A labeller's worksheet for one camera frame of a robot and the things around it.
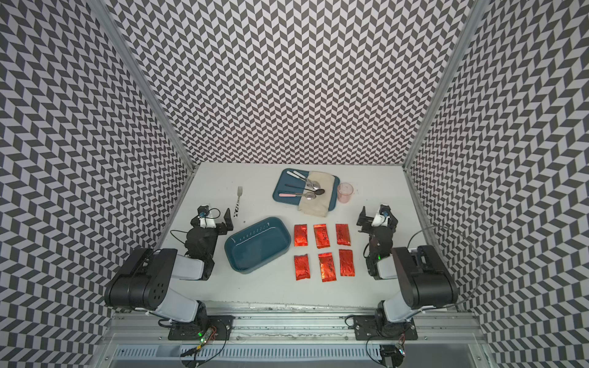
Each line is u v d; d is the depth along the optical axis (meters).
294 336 0.72
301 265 0.85
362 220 0.84
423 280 0.45
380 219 0.78
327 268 0.86
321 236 0.94
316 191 1.06
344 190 1.03
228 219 0.84
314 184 1.11
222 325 0.69
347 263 0.87
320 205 1.03
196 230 0.79
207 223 0.77
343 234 0.94
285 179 1.16
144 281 0.45
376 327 0.73
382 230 0.70
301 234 0.94
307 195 1.05
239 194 1.08
